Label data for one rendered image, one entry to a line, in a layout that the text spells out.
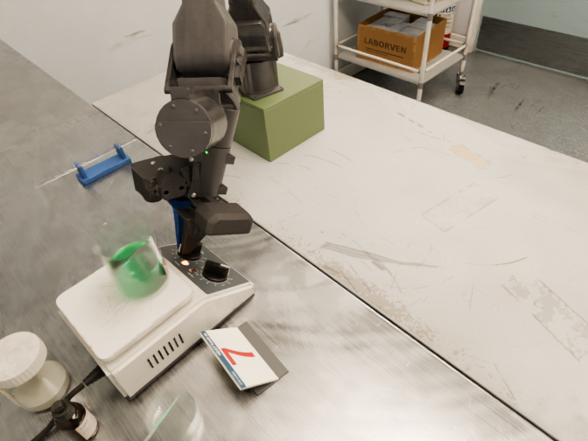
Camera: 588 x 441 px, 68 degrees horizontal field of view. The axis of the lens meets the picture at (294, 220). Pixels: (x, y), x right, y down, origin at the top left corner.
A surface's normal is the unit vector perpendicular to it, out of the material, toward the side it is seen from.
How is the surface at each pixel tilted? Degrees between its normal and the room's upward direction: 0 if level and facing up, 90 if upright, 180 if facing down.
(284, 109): 90
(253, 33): 115
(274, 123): 90
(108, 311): 0
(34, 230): 0
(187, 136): 65
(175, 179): 86
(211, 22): 52
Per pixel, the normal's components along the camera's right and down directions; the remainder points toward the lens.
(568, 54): -0.72, 0.52
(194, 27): -0.12, 0.11
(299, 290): -0.07, -0.72
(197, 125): -0.12, 0.33
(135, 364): 0.72, 0.44
